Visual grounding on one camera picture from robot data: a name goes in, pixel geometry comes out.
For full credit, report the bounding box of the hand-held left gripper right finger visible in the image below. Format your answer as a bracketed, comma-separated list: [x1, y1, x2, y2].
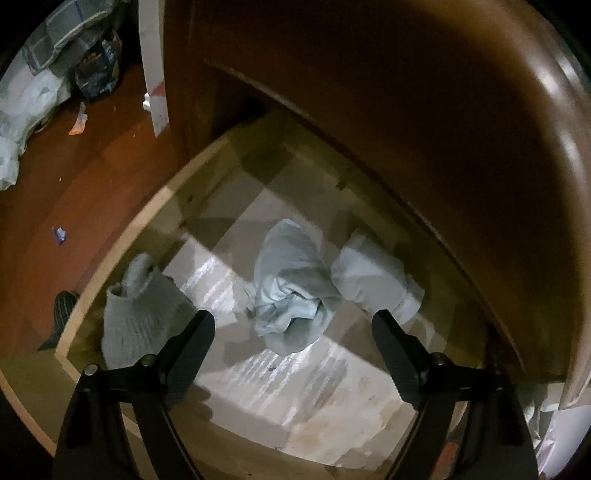
[372, 309, 539, 480]

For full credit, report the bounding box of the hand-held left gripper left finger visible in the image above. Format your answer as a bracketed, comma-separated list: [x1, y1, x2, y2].
[52, 309, 217, 480]

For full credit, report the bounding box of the light blue garment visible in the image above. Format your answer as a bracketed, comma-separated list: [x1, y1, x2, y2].
[252, 219, 345, 356]

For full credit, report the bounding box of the wooden drawer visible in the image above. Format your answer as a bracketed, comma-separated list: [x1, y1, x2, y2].
[0, 108, 490, 480]

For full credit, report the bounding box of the grey knit sock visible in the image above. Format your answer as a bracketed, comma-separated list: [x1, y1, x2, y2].
[100, 253, 195, 370]

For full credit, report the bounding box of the white rolled garment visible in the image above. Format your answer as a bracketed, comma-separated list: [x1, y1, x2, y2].
[331, 231, 426, 326]

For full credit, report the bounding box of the wooden nightstand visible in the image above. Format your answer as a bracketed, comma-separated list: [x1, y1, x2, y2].
[161, 0, 591, 407]

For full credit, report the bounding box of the orange candy wrapper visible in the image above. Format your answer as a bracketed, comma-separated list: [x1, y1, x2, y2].
[68, 102, 89, 136]

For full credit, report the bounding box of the blue crumpled packet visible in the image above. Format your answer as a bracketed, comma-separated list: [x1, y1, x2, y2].
[74, 28, 123, 100]

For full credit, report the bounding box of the white plastic bag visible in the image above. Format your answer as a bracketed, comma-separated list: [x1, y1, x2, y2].
[0, 65, 75, 190]

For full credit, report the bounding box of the grey plaid cloth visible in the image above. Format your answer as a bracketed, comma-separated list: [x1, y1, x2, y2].
[23, 0, 116, 70]

